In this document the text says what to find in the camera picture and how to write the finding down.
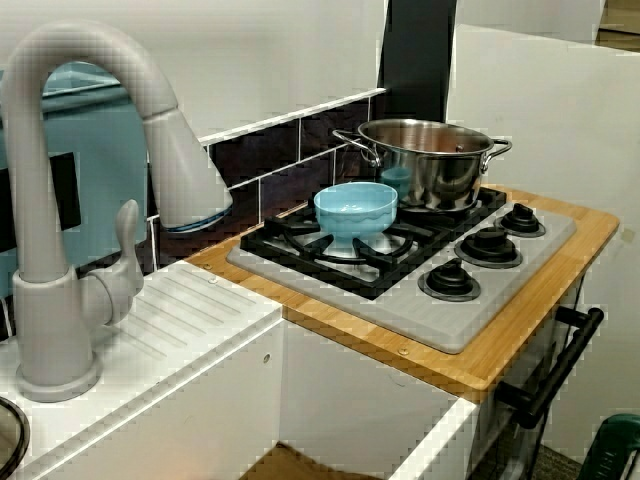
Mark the white toy sink unit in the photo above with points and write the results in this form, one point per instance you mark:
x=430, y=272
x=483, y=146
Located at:
x=200, y=310

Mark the dark range hood panel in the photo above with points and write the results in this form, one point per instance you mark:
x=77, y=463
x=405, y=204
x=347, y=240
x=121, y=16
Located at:
x=415, y=60

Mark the black stove knob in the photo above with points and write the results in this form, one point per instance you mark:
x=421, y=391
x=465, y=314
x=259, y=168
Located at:
x=450, y=282
x=487, y=245
x=520, y=220

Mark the light blue footed bowl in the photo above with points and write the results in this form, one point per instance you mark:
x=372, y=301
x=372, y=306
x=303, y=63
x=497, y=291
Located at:
x=350, y=215

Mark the glass pot lid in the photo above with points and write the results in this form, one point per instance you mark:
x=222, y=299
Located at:
x=7, y=450

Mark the wooden countertop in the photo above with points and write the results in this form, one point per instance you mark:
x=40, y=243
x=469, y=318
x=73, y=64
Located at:
x=575, y=260

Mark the cardboard sheet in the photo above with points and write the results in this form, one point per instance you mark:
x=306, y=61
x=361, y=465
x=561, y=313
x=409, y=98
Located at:
x=300, y=465

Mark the grey toy faucet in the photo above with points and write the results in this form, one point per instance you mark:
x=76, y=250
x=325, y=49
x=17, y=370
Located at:
x=30, y=250

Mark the white kitchen cabinet front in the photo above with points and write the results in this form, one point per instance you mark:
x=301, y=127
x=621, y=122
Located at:
x=525, y=350

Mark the teal toy appliance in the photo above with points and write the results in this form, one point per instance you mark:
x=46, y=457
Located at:
x=100, y=150

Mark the black burner grate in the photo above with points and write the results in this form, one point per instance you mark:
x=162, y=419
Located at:
x=372, y=287

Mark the stainless steel pot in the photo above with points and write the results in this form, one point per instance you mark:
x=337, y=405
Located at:
x=435, y=170

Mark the grey stove plate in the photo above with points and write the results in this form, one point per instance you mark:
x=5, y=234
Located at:
x=425, y=320

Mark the green clamp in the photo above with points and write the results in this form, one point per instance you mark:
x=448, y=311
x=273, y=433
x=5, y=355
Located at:
x=615, y=450

